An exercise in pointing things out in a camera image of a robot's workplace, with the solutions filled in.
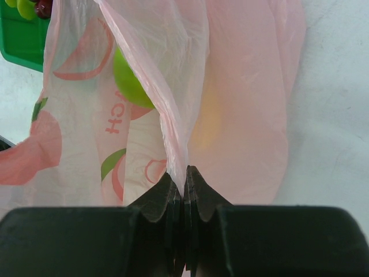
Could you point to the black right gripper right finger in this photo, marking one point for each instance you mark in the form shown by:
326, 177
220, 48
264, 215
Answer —
266, 240

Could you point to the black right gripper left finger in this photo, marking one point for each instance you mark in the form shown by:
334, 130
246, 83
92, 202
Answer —
137, 240

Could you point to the yellow fake mango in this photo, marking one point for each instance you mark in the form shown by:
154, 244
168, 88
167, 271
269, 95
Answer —
208, 129

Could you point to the pink plastic bag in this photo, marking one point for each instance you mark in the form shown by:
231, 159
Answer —
88, 145

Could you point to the green fake apple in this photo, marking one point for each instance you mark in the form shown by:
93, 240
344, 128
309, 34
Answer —
127, 83

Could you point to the purple fake grapes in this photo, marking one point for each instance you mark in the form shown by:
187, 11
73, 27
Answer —
43, 8

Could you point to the green fake grapes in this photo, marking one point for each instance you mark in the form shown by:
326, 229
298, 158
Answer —
26, 8

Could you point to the green plastic basket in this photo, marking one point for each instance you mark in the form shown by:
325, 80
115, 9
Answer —
22, 41

